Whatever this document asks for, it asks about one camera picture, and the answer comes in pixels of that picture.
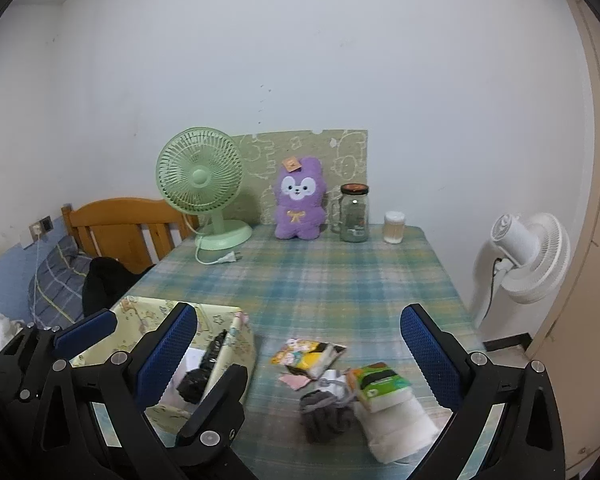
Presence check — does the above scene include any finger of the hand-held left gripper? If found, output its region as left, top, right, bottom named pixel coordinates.
left=27, top=309, right=118, bottom=358

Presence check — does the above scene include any green desk fan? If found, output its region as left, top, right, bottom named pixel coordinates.
left=155, top=127, right=253, bottom=252

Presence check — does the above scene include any green fan power cord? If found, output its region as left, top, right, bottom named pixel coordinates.
left=195, top=237, right=242, bottom=266

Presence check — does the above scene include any black glossy pouch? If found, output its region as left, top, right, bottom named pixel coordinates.
left=202, top=330, right=229, bottom=367

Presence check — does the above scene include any beige wooden door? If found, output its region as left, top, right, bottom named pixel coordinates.
left=527, top=0, right=600, bottom=476

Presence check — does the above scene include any black fan cable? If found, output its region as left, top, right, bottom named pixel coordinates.
left=480, top=257, right=506, bottom=322

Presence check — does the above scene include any white standing fan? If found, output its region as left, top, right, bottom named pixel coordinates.
left=472, top=212, right=572, bottom=331

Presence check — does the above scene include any white towel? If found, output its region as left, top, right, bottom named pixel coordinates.
left=354, top=392, right=453, bottom=463

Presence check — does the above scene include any blue plaid pillow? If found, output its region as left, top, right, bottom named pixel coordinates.
left=30, top=235, right=101, bottom=331

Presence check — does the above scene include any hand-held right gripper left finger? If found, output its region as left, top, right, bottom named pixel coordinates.
left=39, top=302, right=261, bottom=480

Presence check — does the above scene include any black clothing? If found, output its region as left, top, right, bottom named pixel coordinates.
left=82, top=256, right=153, bottom=318

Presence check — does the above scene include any glass jar mug with lid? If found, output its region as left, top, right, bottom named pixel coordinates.
left=330, top=183, right=371, bottom=243

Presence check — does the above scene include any cotton swab container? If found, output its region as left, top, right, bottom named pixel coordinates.
left=384, top=211, right=407, bottom=245

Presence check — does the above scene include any yellow cartoon tissue packet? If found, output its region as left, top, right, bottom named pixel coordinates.
left=271, top=337, right=347, bottom=378

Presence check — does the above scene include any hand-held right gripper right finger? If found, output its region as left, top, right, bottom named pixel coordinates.
left=399, top=302, right=568, bottom=480

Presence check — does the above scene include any yellow cartoon gift bag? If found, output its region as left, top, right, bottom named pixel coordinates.
left=70, top=296, right=260, bottom=433

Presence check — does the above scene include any green patterned cushion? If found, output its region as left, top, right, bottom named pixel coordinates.
left=230, top=129, right=369, bottom=226

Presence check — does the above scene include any dark grey fuzzy sock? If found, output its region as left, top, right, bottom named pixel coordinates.
left=300, top=390, right=355, bottom=443

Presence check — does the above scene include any purple plush toy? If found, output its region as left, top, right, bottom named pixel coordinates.
left=273, top=156, right=328, bottom=240

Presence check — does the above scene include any green tissue packet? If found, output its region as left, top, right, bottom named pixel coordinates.
left=347, top=362, right=413, bottom=413

